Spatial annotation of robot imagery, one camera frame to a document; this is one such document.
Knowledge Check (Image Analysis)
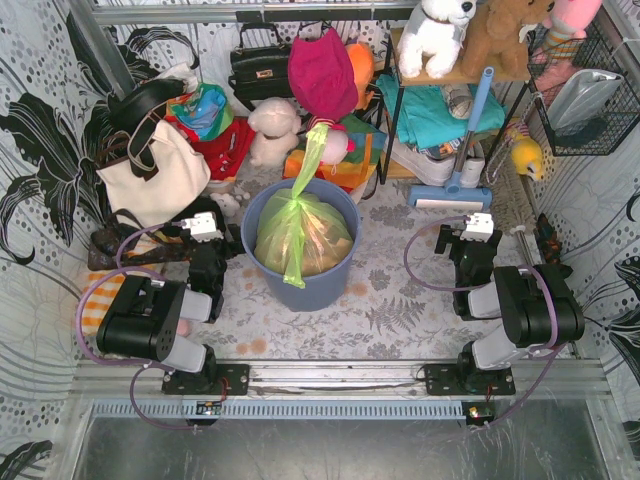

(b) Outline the green plastic trash bag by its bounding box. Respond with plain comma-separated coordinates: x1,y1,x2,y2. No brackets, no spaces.
254,124,354,289

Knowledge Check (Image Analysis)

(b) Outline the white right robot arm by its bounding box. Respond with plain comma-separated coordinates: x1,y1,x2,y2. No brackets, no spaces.
435,225,585,375

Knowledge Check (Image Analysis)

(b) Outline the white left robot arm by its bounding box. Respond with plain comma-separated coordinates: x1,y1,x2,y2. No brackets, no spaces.
96,224,244,374

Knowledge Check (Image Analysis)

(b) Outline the cream canvas tote bag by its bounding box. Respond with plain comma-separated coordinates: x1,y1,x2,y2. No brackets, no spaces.
97,120,211,227

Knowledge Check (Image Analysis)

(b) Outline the brown patterned leather bag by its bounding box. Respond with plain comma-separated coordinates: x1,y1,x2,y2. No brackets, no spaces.
87,209,189,271

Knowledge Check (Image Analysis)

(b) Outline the blue plastic trash bin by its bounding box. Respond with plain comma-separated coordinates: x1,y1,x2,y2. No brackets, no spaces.
241,178,362,312

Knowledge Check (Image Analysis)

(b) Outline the magenta cloth bag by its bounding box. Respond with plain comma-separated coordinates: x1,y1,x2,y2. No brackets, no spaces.
288,27,358,121

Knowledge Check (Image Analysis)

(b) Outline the pink cylindrical pillow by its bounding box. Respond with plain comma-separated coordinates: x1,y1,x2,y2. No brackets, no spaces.
176,319,192,337

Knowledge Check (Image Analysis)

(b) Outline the black orange butterfly toy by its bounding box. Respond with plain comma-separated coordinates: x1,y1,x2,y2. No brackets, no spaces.
534,213,573,279

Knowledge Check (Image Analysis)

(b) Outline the white shoe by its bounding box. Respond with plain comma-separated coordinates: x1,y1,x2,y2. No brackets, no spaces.
391,143,485,188

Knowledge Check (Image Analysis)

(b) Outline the red folded cloth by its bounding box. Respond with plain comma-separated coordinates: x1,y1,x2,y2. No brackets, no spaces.
191,117,256,181

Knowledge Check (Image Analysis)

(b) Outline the orange white checkered cloth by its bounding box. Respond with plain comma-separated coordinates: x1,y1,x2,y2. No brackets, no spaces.
81,271,125,336

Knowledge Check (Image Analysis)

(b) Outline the yellow plush duck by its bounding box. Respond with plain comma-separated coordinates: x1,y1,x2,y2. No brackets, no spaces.
506,122,544,181

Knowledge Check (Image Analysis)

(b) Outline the teal folded cloth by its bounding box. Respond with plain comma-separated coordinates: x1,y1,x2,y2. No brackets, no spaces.
376,75,506,149

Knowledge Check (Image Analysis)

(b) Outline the white fluffy plush dog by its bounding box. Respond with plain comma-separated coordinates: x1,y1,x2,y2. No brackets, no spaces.
248,97,302,167

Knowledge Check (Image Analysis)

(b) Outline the grey checked plush ball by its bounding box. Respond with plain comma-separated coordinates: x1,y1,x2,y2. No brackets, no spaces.
441,84,474,120

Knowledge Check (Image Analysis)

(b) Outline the white pink plush doll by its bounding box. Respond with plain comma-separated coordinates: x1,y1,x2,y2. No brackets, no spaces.
307,116,356,166

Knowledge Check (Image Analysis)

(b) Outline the black leather handbag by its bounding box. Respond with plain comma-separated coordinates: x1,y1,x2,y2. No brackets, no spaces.
228,22,294,111

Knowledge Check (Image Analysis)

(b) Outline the wooden metal shelf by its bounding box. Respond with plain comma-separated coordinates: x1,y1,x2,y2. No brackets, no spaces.
375,27,539,185

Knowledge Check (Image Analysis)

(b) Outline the silver foil pouch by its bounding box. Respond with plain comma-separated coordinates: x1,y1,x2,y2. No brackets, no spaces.
547,69,624,130

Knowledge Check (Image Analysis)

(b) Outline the brown teddy bear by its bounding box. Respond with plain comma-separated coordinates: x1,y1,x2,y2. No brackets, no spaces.
460,0,555,80

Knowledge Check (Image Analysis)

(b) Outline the orange plush toy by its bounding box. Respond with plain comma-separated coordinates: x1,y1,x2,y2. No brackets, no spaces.
346,43,375,110

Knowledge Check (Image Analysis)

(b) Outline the white grey plush dog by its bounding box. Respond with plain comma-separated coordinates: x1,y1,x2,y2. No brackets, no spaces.
398,0,476,79

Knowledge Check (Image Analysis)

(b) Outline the pink plush toy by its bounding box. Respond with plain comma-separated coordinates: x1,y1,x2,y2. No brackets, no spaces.
542,0,602,53

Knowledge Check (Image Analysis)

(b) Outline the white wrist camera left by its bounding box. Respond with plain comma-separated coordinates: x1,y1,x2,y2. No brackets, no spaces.
180,211,224,243

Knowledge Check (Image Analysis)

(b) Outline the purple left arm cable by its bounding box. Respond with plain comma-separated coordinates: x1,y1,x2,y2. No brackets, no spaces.
75,222,201,431

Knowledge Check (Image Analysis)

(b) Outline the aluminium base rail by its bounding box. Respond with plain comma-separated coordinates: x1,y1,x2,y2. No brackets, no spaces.
70,359,610,423

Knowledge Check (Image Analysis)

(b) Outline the black wire basket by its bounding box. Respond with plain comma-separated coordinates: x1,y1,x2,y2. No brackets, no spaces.
528,23,639,157

